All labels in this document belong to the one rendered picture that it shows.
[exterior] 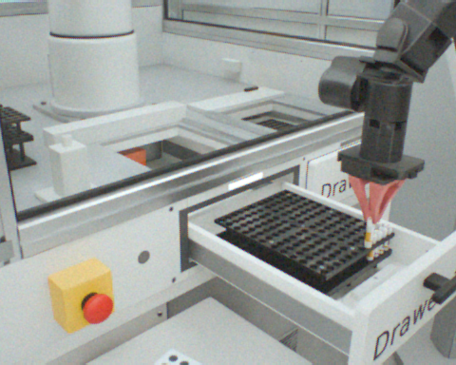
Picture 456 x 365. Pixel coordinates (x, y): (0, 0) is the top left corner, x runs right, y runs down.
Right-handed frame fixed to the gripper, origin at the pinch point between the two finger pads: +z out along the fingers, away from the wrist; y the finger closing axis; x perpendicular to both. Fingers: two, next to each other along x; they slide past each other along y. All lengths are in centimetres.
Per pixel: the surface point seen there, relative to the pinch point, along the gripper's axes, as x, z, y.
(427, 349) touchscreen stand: 90, 89, -22
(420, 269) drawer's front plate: -4.4, 2.4, 10.1
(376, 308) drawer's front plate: -15.0, 3.0, 10.4
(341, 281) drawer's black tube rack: -6.6, 8.0, 0.2
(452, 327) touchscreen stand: 91, 76, -15
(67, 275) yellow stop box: -36.7, 4.3, -21.3
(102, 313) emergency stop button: -35.2, 8.0, -16.0
